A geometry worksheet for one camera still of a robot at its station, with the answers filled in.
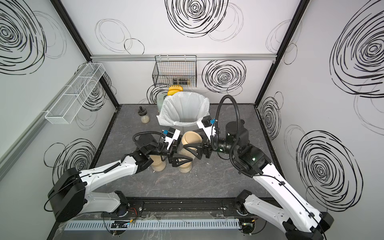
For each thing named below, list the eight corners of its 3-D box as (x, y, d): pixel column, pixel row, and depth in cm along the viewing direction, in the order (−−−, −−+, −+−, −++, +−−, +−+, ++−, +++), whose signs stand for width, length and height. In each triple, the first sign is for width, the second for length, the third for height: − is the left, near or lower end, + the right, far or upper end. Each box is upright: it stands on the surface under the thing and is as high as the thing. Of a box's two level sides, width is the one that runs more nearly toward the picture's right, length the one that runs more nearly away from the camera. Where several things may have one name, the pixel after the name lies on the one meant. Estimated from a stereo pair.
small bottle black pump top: (140, 121, 112) (135, 110, 103) (144, 116, 115) (140, 106, 106) (146, 124, 110) (142, 113, 101) (151, 119, 113) (147, 109, 104)
